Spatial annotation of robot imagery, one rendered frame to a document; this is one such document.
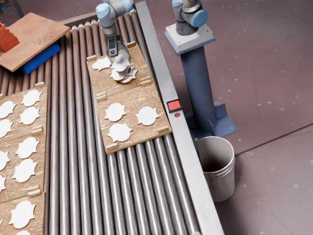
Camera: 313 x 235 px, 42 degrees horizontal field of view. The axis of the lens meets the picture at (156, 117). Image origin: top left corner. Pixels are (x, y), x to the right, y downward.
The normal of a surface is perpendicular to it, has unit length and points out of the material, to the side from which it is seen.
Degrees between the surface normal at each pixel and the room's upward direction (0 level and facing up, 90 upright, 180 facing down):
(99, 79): 0
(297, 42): 0
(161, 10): 0
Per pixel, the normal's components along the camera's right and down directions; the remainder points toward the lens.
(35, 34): -0.22, -0.69
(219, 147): -0.42, 0.67
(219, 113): 0.30, 0.63
